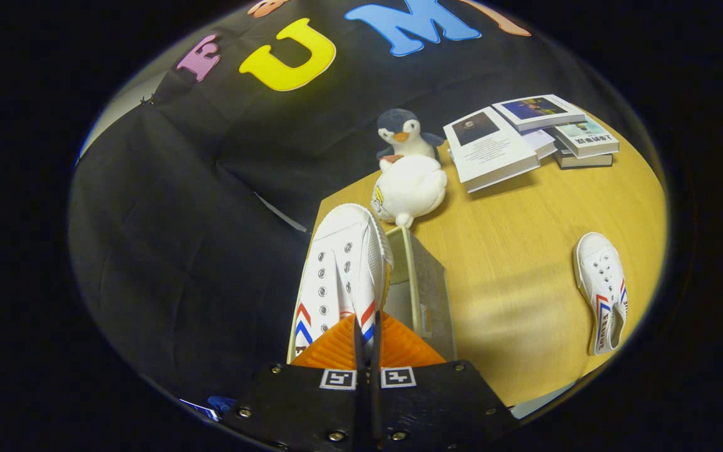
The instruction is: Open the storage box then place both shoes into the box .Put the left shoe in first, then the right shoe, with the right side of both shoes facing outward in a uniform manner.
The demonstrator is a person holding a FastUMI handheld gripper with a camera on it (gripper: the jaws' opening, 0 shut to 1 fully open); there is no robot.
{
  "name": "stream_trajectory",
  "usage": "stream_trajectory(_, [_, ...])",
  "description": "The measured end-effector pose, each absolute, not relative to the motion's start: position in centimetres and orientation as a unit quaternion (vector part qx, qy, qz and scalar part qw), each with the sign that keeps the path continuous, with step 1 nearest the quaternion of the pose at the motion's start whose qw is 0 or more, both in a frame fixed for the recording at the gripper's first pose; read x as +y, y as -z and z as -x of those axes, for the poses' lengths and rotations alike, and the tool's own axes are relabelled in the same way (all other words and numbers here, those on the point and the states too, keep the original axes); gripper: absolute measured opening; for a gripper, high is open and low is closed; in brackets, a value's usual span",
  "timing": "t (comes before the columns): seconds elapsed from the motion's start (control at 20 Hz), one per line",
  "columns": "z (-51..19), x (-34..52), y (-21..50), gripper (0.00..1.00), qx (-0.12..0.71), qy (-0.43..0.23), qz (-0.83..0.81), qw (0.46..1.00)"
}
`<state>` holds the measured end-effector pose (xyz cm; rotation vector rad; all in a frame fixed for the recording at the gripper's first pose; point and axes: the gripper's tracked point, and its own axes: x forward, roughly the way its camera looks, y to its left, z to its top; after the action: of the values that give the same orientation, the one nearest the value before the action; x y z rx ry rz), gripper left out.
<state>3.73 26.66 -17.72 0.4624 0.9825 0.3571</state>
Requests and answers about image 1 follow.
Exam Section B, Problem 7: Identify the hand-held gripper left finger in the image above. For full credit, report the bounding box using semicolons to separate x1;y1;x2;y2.
222;313;368;452

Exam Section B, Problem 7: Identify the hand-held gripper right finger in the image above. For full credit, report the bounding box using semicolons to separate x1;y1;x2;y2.
369;311;517;452

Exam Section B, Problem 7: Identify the beige fabric storage box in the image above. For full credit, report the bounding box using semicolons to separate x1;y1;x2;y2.
286;225;458;365

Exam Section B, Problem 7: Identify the white shoe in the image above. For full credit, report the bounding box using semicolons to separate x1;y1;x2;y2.
572;232;629;357
287;203;394;365

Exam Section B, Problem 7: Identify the round white plush toy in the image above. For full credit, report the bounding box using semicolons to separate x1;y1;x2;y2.
370;154;449;229

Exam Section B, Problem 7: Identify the black backdrop cloth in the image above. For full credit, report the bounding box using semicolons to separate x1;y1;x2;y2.
68;0;657;410

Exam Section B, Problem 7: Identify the penguin plush toy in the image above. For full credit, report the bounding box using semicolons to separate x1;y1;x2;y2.
375;108;446;171

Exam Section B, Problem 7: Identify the large white book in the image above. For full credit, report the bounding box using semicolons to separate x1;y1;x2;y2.
442;106;542;194

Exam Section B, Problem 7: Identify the thin pale book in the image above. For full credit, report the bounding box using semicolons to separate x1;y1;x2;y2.
520;128;558;161

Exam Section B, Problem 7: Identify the blue cover book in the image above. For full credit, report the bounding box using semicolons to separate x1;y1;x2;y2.
491;94;587;133

